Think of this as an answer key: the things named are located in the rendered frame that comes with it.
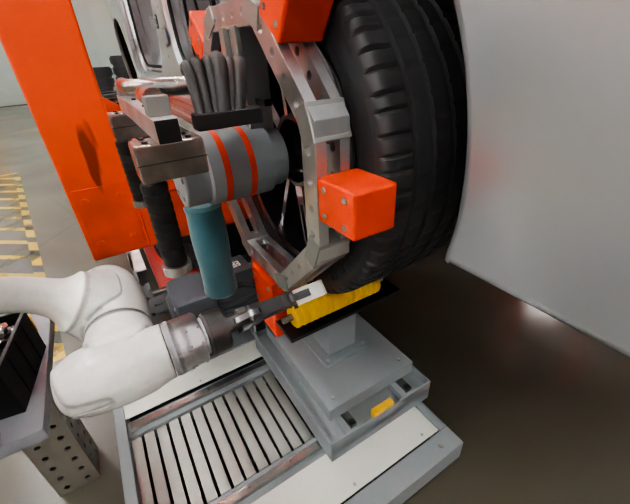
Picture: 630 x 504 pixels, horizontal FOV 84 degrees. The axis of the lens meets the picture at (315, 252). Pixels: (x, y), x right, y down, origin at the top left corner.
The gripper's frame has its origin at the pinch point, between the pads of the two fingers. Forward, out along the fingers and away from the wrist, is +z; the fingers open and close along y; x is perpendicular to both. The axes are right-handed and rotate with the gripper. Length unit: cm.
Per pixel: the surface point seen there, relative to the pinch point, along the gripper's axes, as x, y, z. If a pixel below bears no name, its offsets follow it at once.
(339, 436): -36.0, -33.5, 5.7
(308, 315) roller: -3.8, -13.2, 3.4
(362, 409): -34, -36, 16
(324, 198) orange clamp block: 10.0, 21.2, -0.4
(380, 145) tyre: 13.3, 27.0, 8.1
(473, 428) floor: -56, -34, 47
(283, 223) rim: 21.4, -20.7, 10.2
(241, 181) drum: 24.0, 3.7, -4.8
